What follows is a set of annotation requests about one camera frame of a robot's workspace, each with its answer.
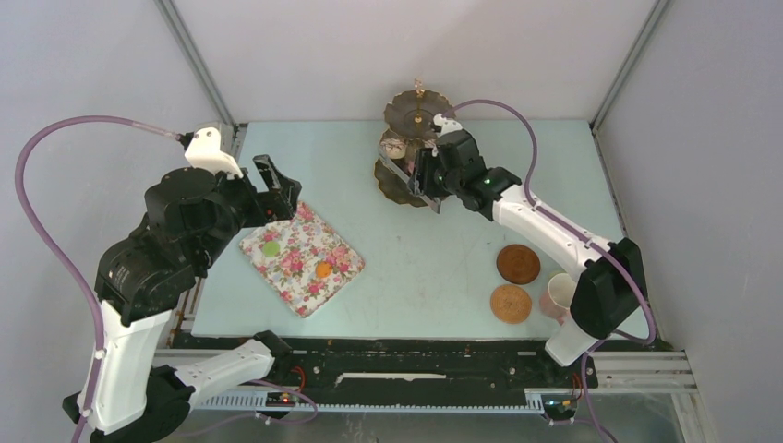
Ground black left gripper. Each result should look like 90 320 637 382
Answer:
197 152 304 268

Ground three tier dessert stand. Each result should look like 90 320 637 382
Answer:
378 79 452 173

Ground small orange pastry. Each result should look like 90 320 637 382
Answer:
315 261 332 279

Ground stainless steel serving tongs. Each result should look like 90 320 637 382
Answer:
374 152 442 214

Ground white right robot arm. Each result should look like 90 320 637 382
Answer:
408 129 649 386

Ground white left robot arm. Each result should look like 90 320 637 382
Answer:
63 124 301 442

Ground green macaron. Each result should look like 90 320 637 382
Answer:
260 241 281 257

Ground floral square tray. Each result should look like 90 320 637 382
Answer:
239 201 366 318

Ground woven rattan coaster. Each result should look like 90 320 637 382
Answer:
496 245 541 285
489 284 533 324

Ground pink mug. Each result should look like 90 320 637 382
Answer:
539 273 576 325

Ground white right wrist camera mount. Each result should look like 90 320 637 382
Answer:
430 114 464 138

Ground left aluminium frame post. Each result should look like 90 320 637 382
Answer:
154 0 239 135

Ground aluminium frame post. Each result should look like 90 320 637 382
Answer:
154 0 239 135
590 0 673 136

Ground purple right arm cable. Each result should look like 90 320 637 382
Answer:
449 99 658 443

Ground right aluminium frame post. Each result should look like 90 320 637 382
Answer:
590 0 673 136

